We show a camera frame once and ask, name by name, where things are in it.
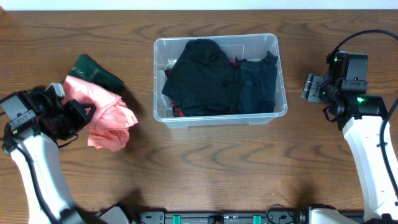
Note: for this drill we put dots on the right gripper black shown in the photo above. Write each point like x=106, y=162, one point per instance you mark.
x=313, y=90

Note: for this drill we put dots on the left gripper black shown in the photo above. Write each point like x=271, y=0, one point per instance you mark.
x=78, y=109

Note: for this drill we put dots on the pink cloth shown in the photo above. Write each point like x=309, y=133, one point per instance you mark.
x=109, y=127

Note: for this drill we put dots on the dark navy cloth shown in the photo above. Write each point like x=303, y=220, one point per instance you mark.
x=258, y=79

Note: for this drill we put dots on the clear plastic storage bin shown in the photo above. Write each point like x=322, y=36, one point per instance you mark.
x=252, y=47

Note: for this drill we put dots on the black cloth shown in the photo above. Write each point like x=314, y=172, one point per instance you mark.
x=203, y=81

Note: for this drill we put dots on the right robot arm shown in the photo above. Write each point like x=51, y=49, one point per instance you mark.
x=362, y=120

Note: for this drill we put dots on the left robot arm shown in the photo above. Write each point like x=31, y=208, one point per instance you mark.
x=37, y=157

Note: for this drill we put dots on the folded dark green cloth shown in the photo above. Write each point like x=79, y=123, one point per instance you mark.
x=89, y=70

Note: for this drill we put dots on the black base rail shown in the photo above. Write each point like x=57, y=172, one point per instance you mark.
x=275, y=214

